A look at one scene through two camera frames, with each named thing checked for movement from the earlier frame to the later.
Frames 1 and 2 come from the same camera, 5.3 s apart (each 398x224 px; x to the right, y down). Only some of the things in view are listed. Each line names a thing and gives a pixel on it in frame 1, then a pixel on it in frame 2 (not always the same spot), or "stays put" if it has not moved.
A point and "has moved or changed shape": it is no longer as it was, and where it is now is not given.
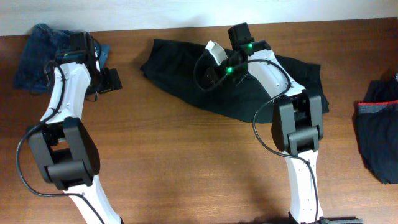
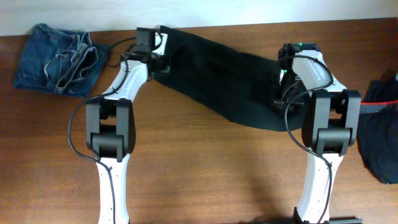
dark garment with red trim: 377,126 stays put
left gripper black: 111,80 → 160,68
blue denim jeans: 41,45 stays put
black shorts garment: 170,66 has moved or changed shape
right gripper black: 216,71 → 281,102
